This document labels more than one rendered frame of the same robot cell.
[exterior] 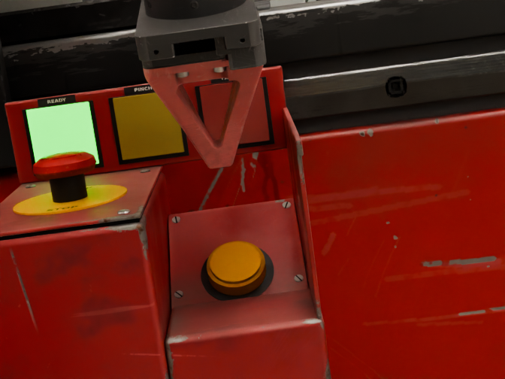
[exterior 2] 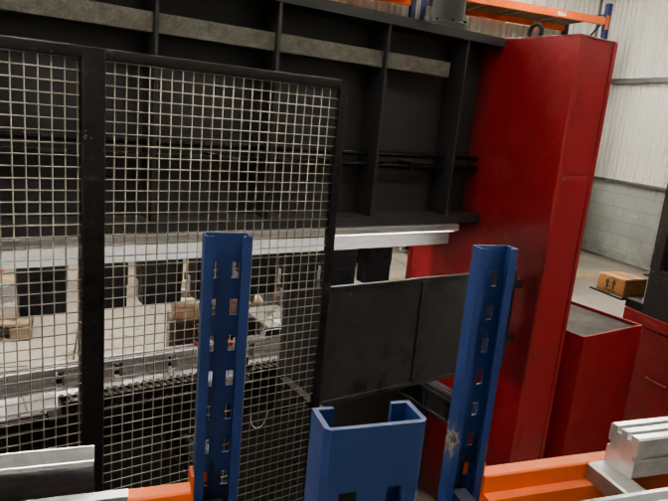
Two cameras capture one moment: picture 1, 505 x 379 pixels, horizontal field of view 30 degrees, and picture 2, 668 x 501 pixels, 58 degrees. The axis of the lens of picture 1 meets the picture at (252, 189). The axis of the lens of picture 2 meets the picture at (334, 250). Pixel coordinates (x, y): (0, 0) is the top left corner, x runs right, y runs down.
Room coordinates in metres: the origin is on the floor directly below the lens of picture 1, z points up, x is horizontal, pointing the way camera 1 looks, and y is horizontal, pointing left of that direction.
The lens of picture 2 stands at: (3.05, -1.16, 1.91)
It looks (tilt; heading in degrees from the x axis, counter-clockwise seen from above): 13 degrees down; 143
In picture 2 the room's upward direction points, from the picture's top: 5 degrees clockwise
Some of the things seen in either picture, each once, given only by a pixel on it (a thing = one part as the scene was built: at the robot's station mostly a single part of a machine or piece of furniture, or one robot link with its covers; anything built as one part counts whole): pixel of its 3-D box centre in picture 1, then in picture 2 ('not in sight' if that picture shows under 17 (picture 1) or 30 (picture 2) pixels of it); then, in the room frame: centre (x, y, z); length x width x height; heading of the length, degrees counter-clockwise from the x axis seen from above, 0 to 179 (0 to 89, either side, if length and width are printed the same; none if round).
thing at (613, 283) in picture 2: not in sight; (624, 283); (1.23, 2.51, 1.04); 0.30 x 0.26 x 0.12; 73
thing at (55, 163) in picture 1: (67, 181); not in sight; (0.59, 0.12, 0.79); 0.04 x 0.04 x 0.04
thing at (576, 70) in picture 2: not in sight; (480, 285); (1.19, 1.17, 1.15); 0.85 x 0.25 x 2.30; 177
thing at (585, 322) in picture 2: not in sight; (555, 402); (1.39, 1.69, 0.50); 0.50 x 0.50 x 1.00; 87
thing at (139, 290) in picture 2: not in sight; (159, 278); (0.94, -0.37, 1.26); 0.15 x 0.09 x 0.17; 87
